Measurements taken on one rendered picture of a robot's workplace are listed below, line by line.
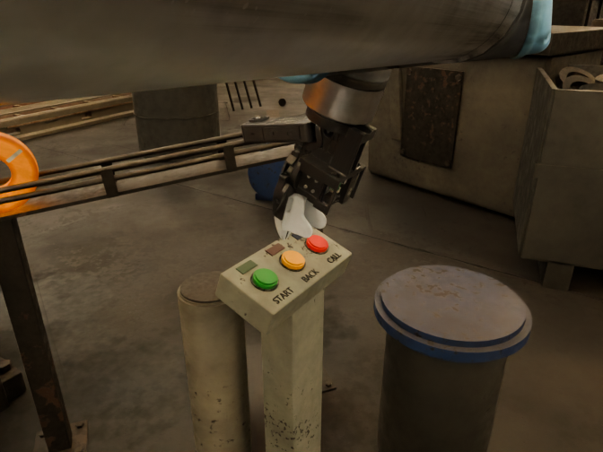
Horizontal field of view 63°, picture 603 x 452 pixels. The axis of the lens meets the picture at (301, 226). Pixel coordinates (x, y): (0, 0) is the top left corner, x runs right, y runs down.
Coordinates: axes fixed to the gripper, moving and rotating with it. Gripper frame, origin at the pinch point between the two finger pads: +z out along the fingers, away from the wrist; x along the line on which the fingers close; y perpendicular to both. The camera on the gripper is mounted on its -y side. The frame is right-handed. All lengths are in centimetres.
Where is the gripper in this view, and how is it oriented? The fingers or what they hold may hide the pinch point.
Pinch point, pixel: (282, 229)
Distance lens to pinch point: 72.3
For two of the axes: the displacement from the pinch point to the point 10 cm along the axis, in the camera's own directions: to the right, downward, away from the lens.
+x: 5.6, -3.6, 7.5
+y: 7.8, 5.2, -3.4
